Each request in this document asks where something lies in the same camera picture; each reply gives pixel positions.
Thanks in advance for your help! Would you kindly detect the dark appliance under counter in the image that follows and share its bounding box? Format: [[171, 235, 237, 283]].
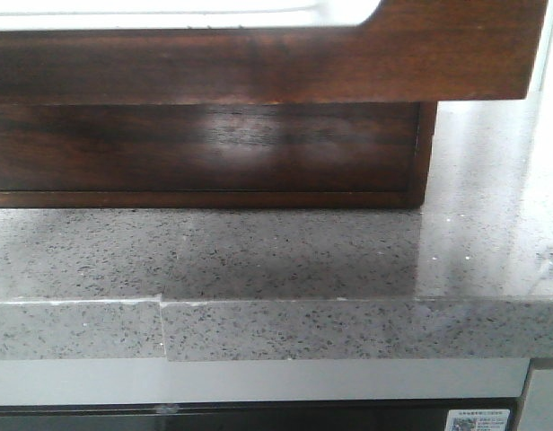
[[0, 398, 518, 430]]

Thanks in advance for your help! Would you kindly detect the dark wooden drawer cabinet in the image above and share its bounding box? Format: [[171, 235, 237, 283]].
[[0, 101, 439, 210]]

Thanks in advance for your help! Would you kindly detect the white QR code sticker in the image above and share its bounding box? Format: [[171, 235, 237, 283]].
[[444, 409, 511, 431]]

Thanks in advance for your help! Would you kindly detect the wooden drawer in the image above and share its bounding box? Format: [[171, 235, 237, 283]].
[[0, 1, 547, 105], [0, 101, 422, 195]]

